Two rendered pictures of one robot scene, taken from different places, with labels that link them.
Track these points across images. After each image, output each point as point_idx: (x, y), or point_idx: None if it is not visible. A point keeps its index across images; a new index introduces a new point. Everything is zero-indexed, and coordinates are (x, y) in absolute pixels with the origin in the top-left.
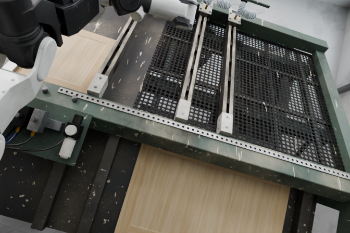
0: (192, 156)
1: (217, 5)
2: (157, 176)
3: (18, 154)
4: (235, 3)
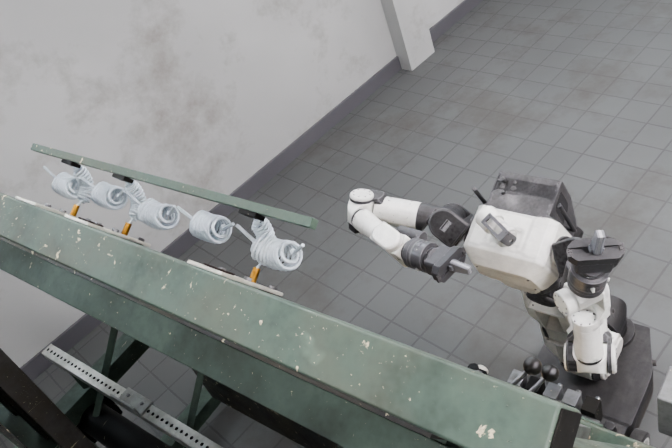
0: None
1: (114, 207)
2: None
3: None
4: (87, 181)
